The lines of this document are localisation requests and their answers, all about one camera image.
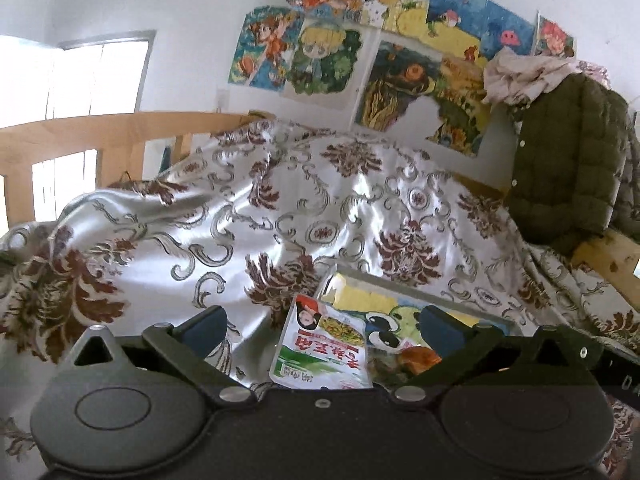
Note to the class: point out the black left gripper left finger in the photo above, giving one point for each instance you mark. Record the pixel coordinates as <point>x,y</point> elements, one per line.
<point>183,350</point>

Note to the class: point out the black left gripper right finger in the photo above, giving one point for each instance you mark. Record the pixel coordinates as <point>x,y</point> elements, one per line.
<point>461,348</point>

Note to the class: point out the orange snack packet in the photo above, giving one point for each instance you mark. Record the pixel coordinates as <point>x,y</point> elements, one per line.
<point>394,369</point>

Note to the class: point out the green white snack packet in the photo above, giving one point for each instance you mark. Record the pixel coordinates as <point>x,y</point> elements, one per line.
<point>320,348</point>

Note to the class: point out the grey cartoon tray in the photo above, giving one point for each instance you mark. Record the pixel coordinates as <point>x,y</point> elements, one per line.
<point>391,311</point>

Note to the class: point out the floral satin bedspread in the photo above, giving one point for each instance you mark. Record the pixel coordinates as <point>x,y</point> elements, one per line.
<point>248,221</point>

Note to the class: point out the olive quilted jacket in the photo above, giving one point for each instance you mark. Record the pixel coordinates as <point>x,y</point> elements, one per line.
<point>568,168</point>

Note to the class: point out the pink crumpled cloth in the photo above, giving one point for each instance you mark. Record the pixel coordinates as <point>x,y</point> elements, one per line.
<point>514,79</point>

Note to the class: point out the dark swirl torn poster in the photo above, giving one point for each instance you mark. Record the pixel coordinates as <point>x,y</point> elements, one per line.
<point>447,92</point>

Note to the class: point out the anime girl boy poster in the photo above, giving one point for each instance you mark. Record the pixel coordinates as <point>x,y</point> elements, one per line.
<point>314,61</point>

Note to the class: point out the pink hair girl poster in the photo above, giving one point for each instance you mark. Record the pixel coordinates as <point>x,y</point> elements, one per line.
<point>552,40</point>

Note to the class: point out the blue yellow mushroom poster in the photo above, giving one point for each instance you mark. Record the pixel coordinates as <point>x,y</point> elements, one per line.
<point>475,30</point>

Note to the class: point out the wooden bed frame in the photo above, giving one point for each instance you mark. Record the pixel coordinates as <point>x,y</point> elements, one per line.
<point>119,141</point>

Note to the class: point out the window frame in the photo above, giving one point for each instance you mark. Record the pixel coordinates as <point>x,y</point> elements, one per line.
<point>102,75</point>

